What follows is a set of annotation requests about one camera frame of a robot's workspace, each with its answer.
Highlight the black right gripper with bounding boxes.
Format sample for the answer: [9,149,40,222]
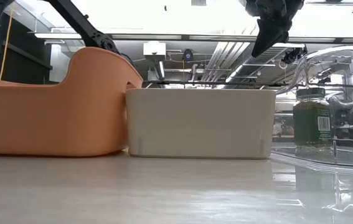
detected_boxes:
[246,0,304,58]

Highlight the green lid spice jar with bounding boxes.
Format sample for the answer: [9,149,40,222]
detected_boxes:
[292,87,332,154]

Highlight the white rectangular plastic bin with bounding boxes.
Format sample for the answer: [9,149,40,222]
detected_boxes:
[125,88,276,160]

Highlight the white ceiling box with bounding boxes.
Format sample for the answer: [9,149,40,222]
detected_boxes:
[143,41,167,57]

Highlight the clear plastic bin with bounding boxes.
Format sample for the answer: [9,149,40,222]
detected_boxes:
[271,44,353,168]

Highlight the long ceiling light fixture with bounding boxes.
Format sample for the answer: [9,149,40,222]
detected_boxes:
[34,32,83,40]

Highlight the orange plastic bin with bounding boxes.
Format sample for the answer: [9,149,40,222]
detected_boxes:
[0,46,144,157]

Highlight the black room divider panel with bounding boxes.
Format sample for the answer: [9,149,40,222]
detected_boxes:
[0,12,53,85]

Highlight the black ceiling camera cluster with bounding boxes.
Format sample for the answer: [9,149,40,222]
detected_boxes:
[281,46,308,65]

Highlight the silver ceiling duct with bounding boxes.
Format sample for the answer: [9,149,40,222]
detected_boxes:
[200,42,252,82]

